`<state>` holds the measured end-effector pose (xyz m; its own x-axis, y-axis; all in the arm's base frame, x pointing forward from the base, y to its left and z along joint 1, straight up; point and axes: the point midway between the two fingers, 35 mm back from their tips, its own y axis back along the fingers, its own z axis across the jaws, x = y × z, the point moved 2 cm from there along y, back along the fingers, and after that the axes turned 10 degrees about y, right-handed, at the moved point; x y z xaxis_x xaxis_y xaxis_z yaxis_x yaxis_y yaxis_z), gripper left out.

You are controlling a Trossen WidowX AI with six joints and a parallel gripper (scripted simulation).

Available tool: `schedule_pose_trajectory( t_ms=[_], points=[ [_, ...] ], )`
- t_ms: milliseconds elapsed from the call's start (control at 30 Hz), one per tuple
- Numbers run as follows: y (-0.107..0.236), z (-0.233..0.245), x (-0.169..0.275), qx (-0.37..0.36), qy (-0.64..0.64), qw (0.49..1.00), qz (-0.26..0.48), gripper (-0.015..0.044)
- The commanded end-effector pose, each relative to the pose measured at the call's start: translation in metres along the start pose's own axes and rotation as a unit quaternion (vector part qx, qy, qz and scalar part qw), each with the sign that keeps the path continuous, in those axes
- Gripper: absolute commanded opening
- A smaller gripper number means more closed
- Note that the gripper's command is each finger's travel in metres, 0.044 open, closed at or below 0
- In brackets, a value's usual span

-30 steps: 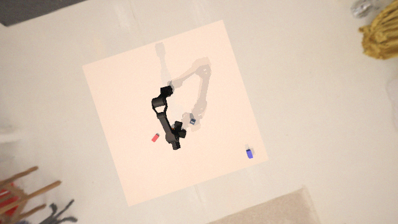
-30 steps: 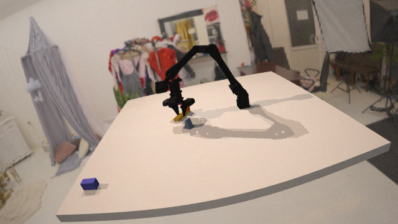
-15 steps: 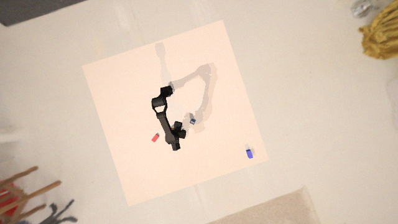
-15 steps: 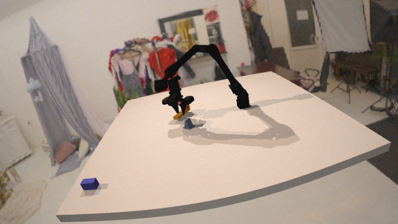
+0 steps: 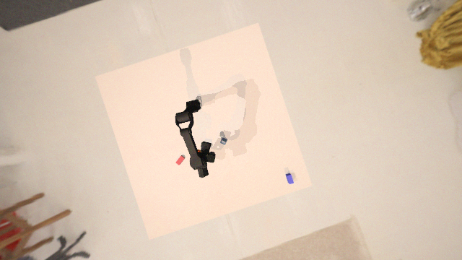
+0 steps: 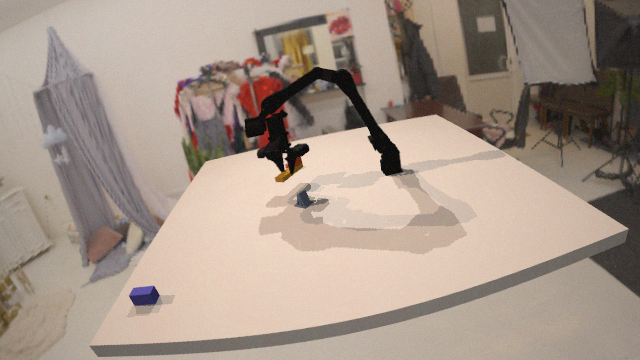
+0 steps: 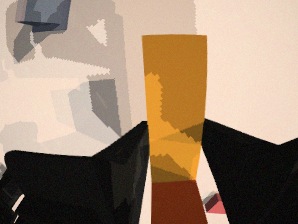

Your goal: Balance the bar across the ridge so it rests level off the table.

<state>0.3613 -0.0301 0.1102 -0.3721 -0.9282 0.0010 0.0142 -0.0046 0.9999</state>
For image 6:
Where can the small blue block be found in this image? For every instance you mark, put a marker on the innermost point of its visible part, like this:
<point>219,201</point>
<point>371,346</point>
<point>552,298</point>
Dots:
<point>144,295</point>

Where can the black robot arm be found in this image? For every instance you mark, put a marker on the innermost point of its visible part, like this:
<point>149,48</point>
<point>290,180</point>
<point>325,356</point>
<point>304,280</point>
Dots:
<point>254,126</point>

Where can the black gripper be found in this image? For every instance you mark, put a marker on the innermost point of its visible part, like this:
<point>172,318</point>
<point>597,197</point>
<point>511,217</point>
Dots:
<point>292,152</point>

